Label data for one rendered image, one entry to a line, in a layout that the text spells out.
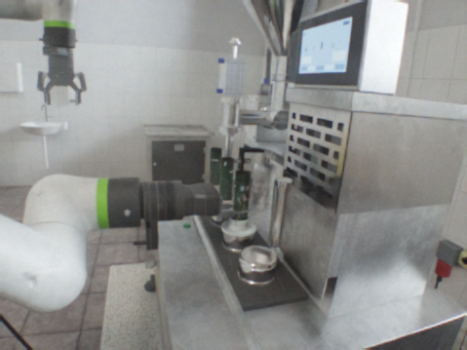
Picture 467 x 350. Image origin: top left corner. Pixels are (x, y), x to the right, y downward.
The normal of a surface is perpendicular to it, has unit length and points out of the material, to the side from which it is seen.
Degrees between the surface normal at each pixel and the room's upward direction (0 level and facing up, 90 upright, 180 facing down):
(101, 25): 90
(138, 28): 90
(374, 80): 90
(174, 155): 90
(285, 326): 0
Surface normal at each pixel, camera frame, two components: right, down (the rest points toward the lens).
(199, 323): 0.06, -0.96
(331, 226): -0.96, 0.03
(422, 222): 0.29, 0.29
